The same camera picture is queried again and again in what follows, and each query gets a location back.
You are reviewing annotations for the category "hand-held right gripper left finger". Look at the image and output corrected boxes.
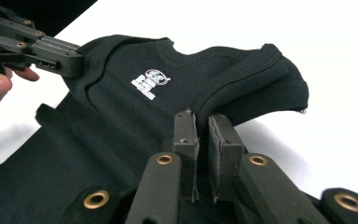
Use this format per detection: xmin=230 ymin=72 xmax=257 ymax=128
xmin=171 ymin=109 xmax=200 ymax=203

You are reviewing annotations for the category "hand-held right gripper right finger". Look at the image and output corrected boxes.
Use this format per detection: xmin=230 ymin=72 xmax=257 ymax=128
xmin=207 ymin=113 xmax=246 ymax=203

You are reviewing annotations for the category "black tank top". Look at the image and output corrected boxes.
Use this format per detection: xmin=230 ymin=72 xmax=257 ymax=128
xmin=0 ymin=34 xmax=310 ymax=224

